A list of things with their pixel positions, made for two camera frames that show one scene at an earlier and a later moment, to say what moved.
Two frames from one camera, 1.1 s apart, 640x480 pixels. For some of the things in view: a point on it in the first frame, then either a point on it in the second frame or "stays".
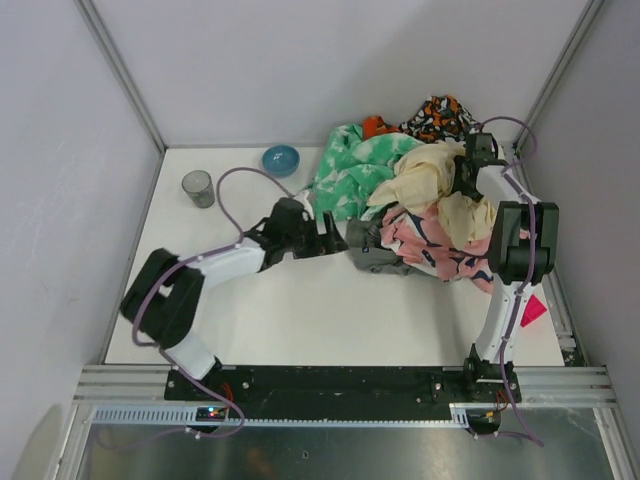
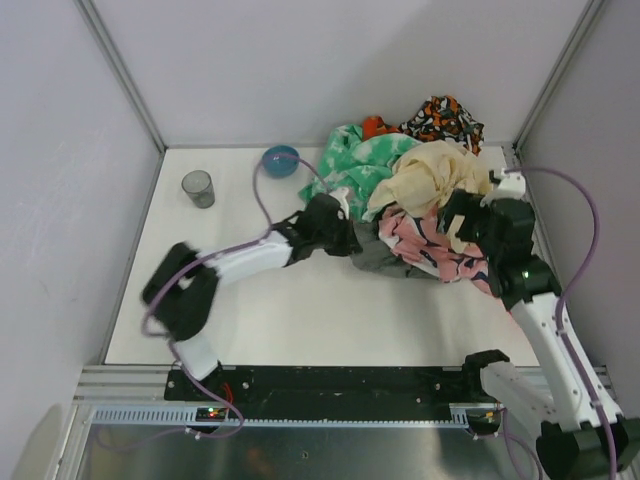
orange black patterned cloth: (441, 118) stays
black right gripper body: (463, 176) to (461, 220)
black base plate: (288, 392) stays
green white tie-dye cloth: (351, 166) stays
